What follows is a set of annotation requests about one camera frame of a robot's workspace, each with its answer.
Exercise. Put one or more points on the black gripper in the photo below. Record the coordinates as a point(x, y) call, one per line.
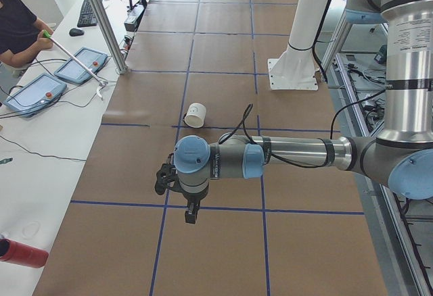
point(193, 196)

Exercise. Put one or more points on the white smiley mug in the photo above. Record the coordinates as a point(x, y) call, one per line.
point(195, 115)

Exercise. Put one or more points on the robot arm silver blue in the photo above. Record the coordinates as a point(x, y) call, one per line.
point(399, 157)

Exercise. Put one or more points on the red water bottle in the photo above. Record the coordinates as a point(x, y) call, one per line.
point(25, 255)

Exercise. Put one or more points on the teach pendant near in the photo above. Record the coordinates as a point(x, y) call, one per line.
point(36, 95)

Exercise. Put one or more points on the black computer mouse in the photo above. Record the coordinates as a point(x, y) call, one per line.
point(76, 32)

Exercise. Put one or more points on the black keyboard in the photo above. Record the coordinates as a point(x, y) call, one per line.
point(86, 17)

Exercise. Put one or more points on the person in black shirt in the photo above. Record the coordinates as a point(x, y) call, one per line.
point(22, 34)

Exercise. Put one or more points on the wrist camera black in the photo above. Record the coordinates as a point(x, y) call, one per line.
point(166, 179)

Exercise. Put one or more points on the green handled reacher stick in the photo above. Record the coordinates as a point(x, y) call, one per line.
point(102, 83)

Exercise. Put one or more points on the aluminium frame post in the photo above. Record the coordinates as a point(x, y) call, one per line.
point(109, 36)

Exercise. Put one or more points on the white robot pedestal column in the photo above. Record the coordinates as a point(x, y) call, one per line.
point(295, 69)

